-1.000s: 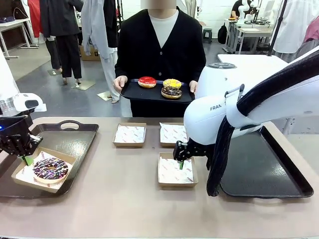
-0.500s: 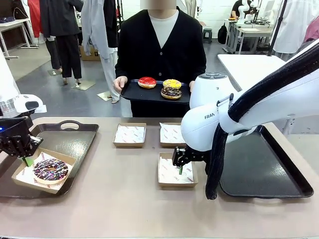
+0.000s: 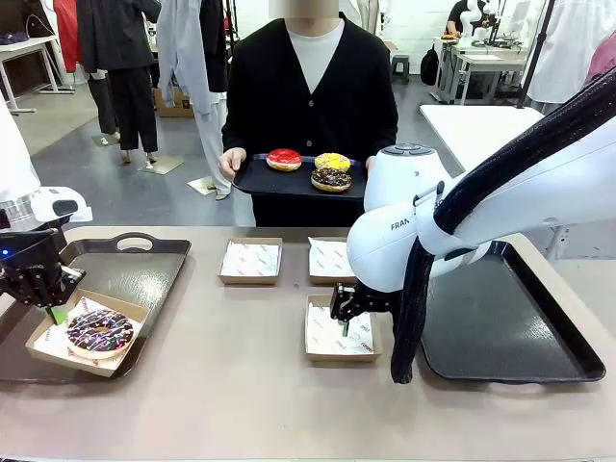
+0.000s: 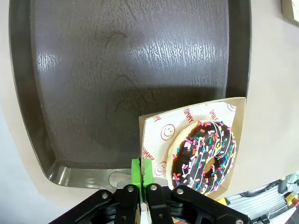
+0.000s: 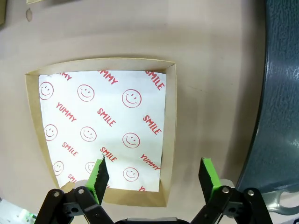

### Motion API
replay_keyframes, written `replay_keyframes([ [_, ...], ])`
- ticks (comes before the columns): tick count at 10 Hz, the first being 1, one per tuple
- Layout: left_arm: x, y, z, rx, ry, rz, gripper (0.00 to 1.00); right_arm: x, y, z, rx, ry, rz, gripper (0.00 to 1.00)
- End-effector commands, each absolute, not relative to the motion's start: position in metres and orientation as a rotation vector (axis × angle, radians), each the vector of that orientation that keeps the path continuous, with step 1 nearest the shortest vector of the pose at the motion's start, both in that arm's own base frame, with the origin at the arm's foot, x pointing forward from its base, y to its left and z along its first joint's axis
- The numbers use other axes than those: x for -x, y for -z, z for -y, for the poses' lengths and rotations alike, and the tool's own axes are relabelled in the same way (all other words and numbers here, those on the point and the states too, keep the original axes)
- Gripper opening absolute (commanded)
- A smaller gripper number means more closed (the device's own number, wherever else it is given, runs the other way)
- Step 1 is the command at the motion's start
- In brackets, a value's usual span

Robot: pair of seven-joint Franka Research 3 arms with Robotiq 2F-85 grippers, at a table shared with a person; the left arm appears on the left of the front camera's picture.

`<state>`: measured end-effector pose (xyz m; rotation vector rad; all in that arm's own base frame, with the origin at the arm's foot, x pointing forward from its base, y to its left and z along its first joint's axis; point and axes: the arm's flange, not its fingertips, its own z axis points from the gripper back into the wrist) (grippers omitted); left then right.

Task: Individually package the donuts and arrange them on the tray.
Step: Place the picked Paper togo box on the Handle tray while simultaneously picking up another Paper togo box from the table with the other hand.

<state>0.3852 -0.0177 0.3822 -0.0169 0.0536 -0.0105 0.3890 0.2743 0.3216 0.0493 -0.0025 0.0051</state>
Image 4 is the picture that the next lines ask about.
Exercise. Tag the white printed paper liner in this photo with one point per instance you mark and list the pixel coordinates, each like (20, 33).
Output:
(161, 123)

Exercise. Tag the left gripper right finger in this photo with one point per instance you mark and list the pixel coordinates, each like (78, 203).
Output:
(147, 172)

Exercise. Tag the chocolate donut with coloured sprinkles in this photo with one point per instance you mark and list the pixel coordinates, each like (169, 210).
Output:
(201, 158)

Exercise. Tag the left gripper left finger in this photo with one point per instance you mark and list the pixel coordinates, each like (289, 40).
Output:
(130, 172)

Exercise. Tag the aluminium frame rail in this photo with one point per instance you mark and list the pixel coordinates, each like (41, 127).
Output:
(252, 205)

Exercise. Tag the kraft cardboard tray box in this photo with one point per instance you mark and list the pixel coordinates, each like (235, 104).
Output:
(289, 14)
(240, 130)

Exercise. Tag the yellow red emergency stop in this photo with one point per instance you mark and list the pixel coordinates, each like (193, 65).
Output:
(292, 198)

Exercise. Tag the dark brown woodgrain tray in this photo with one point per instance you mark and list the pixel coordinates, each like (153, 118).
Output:
(116, 70)

